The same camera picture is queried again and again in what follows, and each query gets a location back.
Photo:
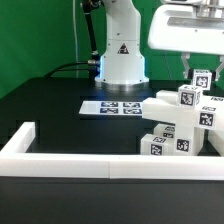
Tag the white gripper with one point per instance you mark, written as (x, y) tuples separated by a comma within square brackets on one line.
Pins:
[(193, 28)]

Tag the white tagged cube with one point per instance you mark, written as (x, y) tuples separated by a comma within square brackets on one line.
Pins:
[(189, 95), (202, 78)]

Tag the white chair back frame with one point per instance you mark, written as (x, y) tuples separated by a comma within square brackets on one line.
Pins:
[(209, 114)]

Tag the white chair seat part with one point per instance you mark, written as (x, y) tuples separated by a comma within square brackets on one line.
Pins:
[(188, 141)]

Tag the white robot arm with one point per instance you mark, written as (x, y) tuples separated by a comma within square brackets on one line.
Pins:
[(122, 64)]

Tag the white marker sheet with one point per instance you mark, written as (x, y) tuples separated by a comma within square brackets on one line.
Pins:
[(114, 108)]

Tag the white U-shaped fence frame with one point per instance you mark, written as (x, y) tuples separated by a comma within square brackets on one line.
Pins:
[(16, 161)]

